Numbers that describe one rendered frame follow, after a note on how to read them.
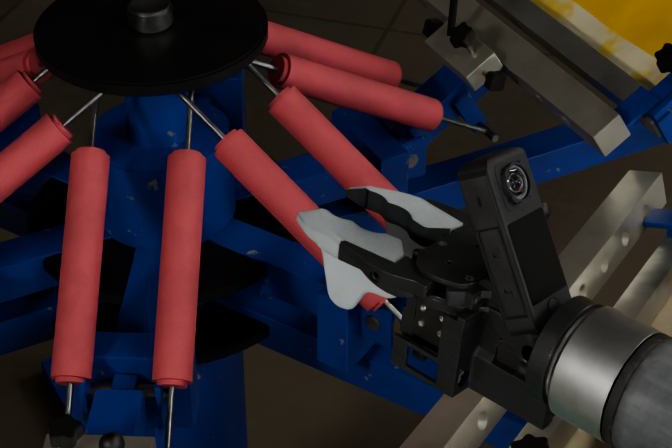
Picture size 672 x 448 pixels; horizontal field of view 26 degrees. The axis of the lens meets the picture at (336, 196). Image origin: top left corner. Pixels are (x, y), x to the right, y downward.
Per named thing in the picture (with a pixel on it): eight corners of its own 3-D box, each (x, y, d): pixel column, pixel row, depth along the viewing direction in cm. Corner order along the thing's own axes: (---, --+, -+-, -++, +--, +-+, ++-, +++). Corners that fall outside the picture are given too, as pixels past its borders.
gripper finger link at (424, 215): (339, 248, 105) (421, 311, 99) (347, 176, 102) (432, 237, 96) (373, 237, 107) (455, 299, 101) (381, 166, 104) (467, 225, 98)
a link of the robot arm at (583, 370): (613, 362, 83) (684, 309, 89) (547, 327, 86) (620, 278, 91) (590, 464, 87) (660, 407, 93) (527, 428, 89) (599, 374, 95)
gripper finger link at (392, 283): (326, 269, 94) (447, 317, 91) (328, 249, 93) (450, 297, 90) (362, 239, 98) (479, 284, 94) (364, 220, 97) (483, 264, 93)
